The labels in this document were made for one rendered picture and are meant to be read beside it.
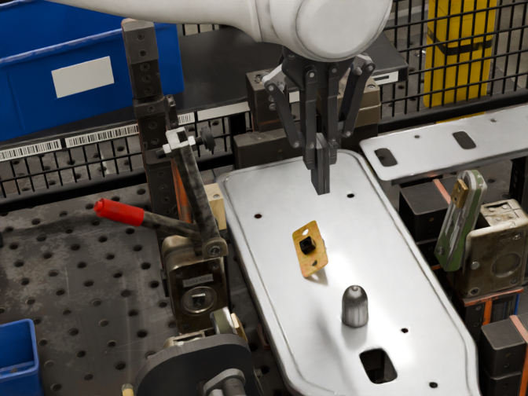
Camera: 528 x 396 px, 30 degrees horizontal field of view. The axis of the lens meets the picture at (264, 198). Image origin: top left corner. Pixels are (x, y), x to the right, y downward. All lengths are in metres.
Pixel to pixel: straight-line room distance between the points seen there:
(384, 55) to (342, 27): 0.78
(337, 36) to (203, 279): 0.48
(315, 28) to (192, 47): 0.85
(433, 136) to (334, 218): 0.23
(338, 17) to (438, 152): 0.65
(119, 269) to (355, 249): 0.57
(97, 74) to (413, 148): 0.47
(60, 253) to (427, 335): 0.81
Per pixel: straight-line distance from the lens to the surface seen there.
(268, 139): 1.45
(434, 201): 1.36
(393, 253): 1.25
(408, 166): 1.39
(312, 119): 1.11
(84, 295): 1.68
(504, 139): 1.45
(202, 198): 1.13
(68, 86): 1.45
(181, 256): 1.19
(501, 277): 1.29
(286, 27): 0.80
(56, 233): 1.81
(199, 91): 1.51
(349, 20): 0.79
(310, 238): 1.24
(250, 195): 1.35
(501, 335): 1.18
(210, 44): 1.63
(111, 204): 1.13
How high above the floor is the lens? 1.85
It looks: 39 degrees down
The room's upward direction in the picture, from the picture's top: 4 degrees counter-clockwise
